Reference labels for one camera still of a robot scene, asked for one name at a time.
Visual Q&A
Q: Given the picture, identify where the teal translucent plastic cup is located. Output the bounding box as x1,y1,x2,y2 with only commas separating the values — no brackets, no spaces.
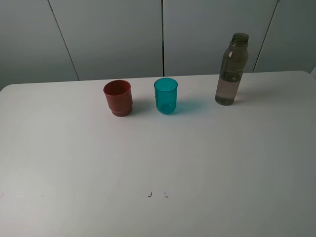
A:
154,78,178,115

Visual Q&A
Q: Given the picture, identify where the grey translucent water bottle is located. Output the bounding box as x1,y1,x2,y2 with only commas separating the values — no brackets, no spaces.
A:
215,33,249,106

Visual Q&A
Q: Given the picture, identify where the red plastic cup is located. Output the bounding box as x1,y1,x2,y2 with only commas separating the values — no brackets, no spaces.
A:
103,79,133,117

